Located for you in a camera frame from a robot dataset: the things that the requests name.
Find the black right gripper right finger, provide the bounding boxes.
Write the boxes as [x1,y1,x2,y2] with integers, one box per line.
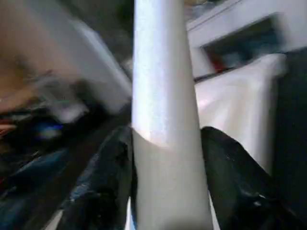
[201,126,307,230]

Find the white plastic table top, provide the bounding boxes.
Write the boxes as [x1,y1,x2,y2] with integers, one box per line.
[193,54,288,173]

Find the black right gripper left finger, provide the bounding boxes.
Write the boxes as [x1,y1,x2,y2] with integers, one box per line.
[57,126,137,230]

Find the white plastic table leg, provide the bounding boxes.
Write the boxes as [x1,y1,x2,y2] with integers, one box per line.
[126,0,221,230]

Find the black table mat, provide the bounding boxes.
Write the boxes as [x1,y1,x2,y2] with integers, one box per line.
[0,51,307,230]

